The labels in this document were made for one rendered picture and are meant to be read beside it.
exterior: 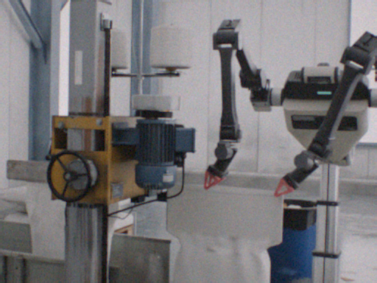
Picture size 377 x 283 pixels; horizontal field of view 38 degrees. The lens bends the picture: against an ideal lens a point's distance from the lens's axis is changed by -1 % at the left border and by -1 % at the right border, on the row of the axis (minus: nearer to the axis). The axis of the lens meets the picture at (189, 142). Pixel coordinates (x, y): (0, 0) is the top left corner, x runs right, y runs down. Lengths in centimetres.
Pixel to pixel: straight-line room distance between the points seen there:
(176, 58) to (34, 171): 97
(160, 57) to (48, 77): 616
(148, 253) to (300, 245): 188
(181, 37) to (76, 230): 81
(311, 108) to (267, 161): 792
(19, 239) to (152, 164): 142
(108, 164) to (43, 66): 635
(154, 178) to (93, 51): 50
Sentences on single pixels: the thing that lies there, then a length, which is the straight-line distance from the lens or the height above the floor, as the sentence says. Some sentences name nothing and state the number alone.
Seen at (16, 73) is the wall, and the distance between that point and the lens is 805.
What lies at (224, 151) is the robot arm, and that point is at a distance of 215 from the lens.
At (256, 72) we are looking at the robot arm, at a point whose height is 154.
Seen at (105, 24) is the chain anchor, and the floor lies 167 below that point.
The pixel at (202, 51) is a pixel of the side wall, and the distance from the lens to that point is 1085.
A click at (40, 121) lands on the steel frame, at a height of 118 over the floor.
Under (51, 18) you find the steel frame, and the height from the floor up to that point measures 265.
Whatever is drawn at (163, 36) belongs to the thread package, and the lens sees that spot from 210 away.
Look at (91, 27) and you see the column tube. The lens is 202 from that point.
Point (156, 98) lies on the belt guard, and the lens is 192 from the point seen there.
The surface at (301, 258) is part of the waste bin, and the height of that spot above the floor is 25.
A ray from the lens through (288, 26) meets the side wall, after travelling 1048.
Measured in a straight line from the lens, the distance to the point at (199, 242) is 229.
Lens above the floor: 136
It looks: 3 degrees down
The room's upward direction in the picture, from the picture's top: 1 degrees clockwise
